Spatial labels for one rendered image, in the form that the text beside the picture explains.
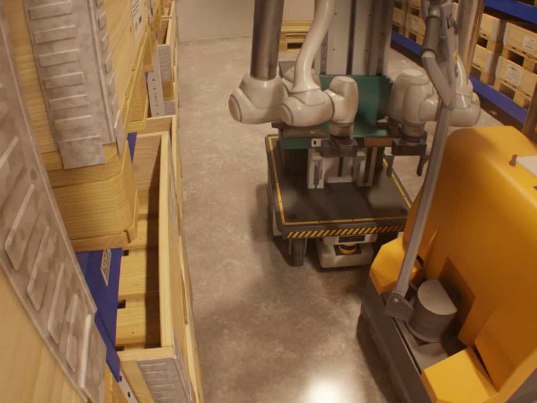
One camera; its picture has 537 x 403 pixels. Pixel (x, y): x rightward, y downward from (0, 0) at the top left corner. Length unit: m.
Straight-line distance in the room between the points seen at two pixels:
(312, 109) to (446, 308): 0.82
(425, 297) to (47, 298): 1.41
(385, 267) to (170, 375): 1.18
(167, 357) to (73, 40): 0.49
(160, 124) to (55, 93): 1.85
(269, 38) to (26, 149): 1.34
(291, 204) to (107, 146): 1.62
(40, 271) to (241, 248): 2.10
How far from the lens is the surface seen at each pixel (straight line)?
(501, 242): 1.38
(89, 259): 0.54
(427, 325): 1.54
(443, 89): 1.04
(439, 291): 1.56
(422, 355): 1.55
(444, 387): 1.46
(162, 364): 0.70
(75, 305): 0.23
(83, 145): 0.46
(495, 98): 4.40
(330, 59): 1.86
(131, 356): 0.70
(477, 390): 1.45
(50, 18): 0.42
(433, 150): 1.20
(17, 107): 0.19
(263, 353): 1.82
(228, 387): 1.74
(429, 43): 0.96
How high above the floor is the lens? 1.52
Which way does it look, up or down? 36 degrees down
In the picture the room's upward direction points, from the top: straight up
